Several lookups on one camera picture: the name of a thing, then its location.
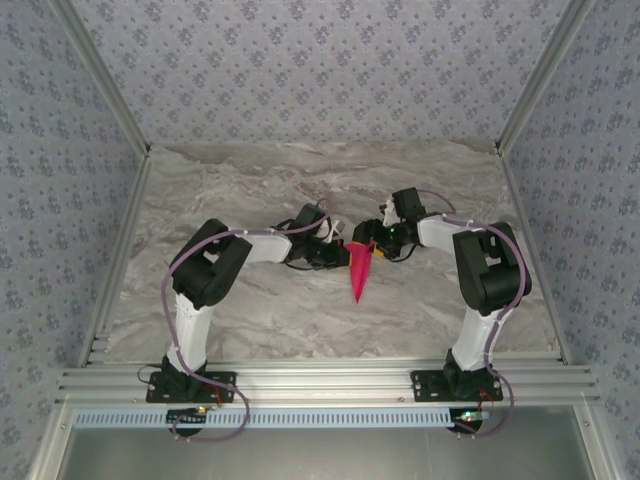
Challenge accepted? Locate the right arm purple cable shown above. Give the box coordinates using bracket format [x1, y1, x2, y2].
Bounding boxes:
[417, 188, 534, 441]

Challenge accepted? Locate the aluminium frame post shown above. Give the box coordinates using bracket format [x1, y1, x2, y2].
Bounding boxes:
[49, 0, 152, 157]
[493, 0, 600, 157]

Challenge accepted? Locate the left gripper thin black cable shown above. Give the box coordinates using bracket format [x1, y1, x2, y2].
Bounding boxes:
[282, 257, 326, 272]

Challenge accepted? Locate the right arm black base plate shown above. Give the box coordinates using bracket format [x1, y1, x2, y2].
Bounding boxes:
[409, 369, 503, 404]

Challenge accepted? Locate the light blue slotted cable duct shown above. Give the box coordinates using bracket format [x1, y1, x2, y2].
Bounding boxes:
[73, 407, 459, 431]

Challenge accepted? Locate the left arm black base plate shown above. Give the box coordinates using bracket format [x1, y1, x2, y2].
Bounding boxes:
[144, 370, 237, 404]

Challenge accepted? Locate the gripper thin black cable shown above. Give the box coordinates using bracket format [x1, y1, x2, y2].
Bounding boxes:
[384, 242, 419, 264]
[282, 257, 326, 272]

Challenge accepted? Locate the pink cloth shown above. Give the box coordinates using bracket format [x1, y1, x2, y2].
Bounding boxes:
[347, 241, 376, 305]

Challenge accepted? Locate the wide aluminium frame rail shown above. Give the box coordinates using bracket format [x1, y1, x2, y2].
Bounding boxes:
[54, 363, 601, 407]

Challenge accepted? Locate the small circuit board with LED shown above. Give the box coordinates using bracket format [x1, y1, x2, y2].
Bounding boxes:
[167, 407, 209, 427]
[452, 408, 492, 432]

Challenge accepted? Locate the grey metal sheet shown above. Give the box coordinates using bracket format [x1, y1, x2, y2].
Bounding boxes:
[52, 424, 599, 480]

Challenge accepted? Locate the right gripper thin black cable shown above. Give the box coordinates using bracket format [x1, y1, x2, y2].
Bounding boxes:
[384, 242, 419, 264]

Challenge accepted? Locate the aluminium table side rail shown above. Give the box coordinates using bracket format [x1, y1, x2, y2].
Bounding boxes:
[77, 149, 154, 369]
[494, 144, 574, 366]

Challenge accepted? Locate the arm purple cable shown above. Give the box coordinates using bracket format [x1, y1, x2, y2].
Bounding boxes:
[417, 188, 534, 441]
[162, 198, 334, 445]

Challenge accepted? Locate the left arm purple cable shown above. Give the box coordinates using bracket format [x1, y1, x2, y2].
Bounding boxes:
[162, 198, 334, 445]

